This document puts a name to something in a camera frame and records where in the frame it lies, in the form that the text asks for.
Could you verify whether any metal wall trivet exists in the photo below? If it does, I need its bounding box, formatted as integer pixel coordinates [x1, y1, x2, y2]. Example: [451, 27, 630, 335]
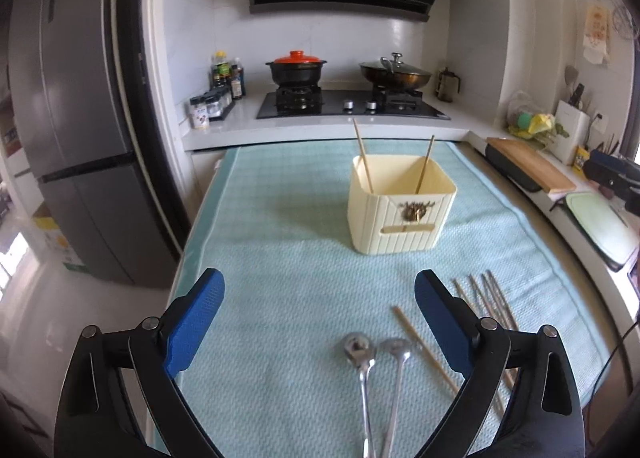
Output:
[609, 0, 640, 39]

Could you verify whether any cream ribbed utensil holder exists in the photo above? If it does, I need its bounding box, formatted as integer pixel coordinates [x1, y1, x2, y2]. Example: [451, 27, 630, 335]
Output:
[347, 154, 458, 255]

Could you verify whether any plastic bag with produce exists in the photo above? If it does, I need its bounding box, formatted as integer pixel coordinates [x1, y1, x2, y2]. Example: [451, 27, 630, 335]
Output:
[506, 90, 568, 150]

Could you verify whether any dark sauce bottle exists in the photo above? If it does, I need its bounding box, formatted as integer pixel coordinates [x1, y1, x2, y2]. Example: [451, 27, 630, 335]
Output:
[230, 58, 247, 100]

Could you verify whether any black gas stove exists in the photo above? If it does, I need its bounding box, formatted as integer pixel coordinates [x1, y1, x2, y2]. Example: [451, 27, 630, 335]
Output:
[256, 86, 452, 120]

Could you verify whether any grey refrigerator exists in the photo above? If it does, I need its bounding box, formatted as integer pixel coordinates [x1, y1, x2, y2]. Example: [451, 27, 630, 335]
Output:
[7, 0, 183, 286]

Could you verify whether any metal spoon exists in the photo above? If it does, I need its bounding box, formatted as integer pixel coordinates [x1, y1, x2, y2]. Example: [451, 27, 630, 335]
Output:
[377, 338, 413, 458]
[342, 332, 378, 458]

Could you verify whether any french press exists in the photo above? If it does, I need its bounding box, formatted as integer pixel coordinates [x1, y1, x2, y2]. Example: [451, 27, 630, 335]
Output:
[436, 67, 461, 103]

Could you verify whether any dark wok with glass lid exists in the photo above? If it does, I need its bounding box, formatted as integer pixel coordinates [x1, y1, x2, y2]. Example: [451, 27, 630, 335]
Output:
[358, 52, 432, 92]

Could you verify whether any wooden chopstick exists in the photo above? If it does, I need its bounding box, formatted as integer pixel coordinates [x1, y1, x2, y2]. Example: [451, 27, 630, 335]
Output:
[487, 271, 520, 332]
[468, 275, 496, 320]
[481, 273, 508, 326]
[452, 279, 482, 321]
[352, 118, 375, 192]
[392, 306, 459, 393]
[416, 135, 435, 192]

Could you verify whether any black cable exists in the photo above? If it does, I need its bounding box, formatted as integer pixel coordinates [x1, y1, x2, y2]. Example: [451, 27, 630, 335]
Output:
[589, 308, 640, 444]

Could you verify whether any black clay pot orange lid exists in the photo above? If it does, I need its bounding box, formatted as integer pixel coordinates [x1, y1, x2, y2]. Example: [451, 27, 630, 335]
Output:
[265, 50, 328, 88]

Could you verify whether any yellow cap sauce bottle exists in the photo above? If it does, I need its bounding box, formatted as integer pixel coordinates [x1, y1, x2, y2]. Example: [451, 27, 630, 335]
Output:
[212, 51, 230, 89]

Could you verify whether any yellow green cardboard box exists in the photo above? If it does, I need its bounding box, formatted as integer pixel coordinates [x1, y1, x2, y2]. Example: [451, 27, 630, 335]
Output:
[32, 205, 87, 271]

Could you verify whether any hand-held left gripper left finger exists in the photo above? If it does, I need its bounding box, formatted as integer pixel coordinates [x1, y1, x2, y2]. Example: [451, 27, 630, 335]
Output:
[55, 268, 226, 458]

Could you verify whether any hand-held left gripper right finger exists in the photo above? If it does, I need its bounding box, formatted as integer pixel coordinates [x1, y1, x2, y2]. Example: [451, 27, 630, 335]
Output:
[414, 268, 586, 458]

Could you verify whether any green cutting board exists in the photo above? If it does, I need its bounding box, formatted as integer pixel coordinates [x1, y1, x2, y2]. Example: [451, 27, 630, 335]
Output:
[564, 191, 639, 271]

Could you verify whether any spice jar rack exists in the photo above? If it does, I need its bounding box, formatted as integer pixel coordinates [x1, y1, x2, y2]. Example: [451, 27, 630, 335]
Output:
[204, 87, 236, 121]

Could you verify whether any white label spice jar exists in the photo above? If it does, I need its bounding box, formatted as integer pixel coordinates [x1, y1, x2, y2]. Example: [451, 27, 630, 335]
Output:
[190, 96, 210, 129]

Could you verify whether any black tray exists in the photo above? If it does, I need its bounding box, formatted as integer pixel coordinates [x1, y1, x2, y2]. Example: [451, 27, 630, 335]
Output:
[484, 143, 545, 192]

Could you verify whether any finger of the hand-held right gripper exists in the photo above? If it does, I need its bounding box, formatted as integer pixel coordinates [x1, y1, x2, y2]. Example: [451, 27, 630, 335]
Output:
[584, 148, 630, 196]

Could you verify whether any wooden cutting board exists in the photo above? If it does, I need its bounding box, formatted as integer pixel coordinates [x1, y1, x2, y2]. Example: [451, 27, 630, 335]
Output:
[486, 137, 577, 195]

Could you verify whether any hanging wall cloth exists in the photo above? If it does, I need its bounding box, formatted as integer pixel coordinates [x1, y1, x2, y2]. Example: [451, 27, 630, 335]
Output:
[582, 1, 613, 65]

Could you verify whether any light teal table mat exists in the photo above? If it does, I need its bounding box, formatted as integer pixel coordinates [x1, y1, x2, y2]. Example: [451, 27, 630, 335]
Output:
[150, 139, 613, 458]

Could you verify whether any white knife block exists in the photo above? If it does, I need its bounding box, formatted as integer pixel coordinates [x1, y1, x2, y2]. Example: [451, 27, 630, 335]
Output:
[554, 99, 592, 165]

